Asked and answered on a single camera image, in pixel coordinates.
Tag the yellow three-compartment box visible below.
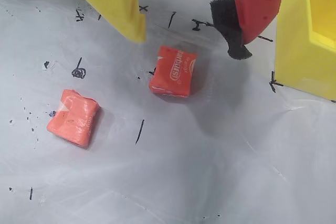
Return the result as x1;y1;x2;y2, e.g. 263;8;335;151
274;0;336;103

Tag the orange wrapped candy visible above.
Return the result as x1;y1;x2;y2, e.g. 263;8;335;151
148;45;198;98
46;89;102;148

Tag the white tablecloth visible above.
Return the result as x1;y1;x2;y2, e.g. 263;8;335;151
0;0;336;224

